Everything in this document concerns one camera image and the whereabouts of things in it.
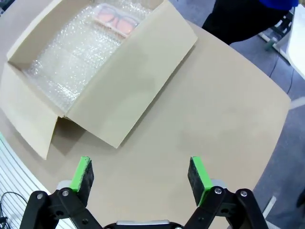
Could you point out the white slatted panel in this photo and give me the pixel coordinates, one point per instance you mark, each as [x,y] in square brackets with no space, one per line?
[14,176]

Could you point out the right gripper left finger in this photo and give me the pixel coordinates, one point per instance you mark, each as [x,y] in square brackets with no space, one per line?
[82,181]

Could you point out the pink clear glasses case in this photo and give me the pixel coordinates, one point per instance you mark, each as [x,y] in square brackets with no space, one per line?
[119,22]

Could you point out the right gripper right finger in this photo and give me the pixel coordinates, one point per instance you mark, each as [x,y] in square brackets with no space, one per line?
[199,181]

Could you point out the person in blue hoodie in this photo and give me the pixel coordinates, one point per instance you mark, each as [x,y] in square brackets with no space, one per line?
[238,19]

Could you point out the clear bubble wrap sheet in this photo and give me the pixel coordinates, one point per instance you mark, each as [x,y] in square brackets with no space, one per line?
[71,62]

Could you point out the brown cardboard shipping box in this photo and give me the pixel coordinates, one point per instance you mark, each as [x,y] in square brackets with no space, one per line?
[133,83]

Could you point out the white table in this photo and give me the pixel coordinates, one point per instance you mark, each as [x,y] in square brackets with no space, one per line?
[299,35]

